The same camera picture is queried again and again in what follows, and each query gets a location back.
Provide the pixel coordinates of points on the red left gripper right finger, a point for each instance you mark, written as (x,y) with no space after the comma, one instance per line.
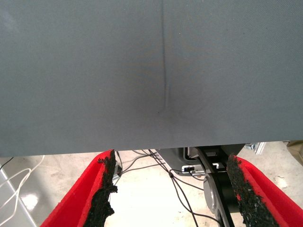
(265,203)

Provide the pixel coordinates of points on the olive beige object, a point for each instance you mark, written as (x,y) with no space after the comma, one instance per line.
(296,151)

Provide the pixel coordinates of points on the aluminium profile bar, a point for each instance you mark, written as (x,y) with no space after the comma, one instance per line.
(256,147)

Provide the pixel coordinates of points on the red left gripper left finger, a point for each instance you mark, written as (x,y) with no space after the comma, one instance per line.
(80,203)

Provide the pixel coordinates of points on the dark grey base housing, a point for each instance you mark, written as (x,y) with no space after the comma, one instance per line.
(172,158)

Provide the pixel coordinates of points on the grey round metal disc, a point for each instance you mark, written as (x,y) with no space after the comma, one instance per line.
(210,194)

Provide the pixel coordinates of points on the dark grey table cloth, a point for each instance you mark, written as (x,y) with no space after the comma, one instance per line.
(94,71)

